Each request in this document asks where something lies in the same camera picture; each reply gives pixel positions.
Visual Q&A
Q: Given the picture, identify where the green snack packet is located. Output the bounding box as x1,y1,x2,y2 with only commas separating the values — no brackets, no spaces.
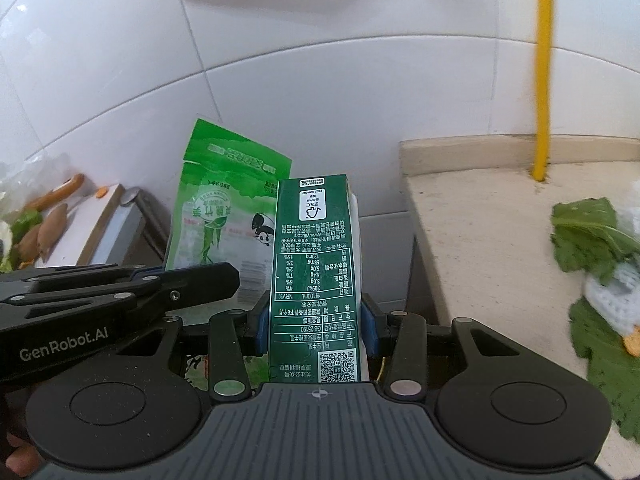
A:
165,119,293,311

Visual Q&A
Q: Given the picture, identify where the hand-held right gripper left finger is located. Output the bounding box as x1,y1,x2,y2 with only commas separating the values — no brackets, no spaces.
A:
119,293,274,402

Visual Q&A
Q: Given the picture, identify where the yellow pipe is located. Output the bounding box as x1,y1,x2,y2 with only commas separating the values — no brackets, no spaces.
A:
532,0,554,182

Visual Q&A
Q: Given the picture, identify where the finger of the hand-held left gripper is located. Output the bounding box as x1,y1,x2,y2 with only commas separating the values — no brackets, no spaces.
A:
0,264,166,302
0,261,242,333

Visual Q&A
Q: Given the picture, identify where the white chopping board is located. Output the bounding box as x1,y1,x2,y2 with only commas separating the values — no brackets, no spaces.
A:
47,183,126,267

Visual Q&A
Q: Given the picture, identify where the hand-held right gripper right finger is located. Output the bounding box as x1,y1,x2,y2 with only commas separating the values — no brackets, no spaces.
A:
360,293,522,403

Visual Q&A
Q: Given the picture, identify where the dark green vegetable leaf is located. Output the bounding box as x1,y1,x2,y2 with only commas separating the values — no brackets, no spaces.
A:
550,197,640,286
567,297,640,443

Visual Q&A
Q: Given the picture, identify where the person's left hand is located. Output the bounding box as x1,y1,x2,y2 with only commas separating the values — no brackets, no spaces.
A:
4,431,44,479

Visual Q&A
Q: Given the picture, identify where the dark green milk carton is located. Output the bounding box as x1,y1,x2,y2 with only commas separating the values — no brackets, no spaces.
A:
269,174,372,386

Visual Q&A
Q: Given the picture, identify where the small white foam net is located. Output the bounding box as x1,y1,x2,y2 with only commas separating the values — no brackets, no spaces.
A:
582,260,640,337

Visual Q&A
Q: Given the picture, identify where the brown sweet potato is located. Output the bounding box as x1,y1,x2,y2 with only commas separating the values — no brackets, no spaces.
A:
37,203,69,261
17,225,44,267

